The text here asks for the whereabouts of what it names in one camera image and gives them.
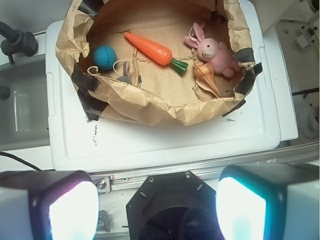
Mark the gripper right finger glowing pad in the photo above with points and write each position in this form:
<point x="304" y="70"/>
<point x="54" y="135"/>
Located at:
<point x="269" y="202"/>

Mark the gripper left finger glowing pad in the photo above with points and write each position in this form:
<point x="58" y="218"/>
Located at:
<point x="48" y="205"/>

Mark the gray plush bunny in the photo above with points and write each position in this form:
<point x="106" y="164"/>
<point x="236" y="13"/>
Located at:
<point x="125" y="76"/>

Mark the white plastic bin lid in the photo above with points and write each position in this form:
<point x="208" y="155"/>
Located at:
<point x="110" y="145"/>

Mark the translucent plastic container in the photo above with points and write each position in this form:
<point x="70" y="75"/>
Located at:
<point x="24" y="104"/>

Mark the orange plastic seashell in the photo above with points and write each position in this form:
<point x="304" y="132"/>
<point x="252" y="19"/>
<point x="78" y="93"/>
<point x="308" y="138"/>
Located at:
<point x="205" y="78"/>

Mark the pink plush bunny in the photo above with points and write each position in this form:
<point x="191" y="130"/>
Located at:
<point x="212" y="52"/>

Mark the blue rubber ball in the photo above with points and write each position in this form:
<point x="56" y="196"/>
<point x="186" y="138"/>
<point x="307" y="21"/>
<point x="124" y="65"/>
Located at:
<point x="104" y="57"/>

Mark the black clamp knob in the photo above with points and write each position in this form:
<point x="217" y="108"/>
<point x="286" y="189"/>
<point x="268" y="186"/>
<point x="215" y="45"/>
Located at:
<point x="17" y="41"/>

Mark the brown paper bag basket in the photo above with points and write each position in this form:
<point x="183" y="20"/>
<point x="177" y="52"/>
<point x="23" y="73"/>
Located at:
<point x="158" y="95"/>

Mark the orange plastic carrot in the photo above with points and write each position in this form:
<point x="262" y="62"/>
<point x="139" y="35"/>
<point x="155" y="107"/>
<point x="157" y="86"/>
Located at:
<point x="157" y="52"/>

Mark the aluminum extrusion rail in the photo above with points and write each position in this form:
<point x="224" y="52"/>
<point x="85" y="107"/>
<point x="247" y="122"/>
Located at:
<point x="206" y="169"/>

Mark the black octagonal mount plate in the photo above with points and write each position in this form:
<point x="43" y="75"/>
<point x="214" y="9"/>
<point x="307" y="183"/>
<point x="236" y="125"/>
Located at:
<point x="173" y="206"/>

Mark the white bracket hardware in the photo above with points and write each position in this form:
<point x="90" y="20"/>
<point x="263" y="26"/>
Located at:
<point x="307" y="36"/>

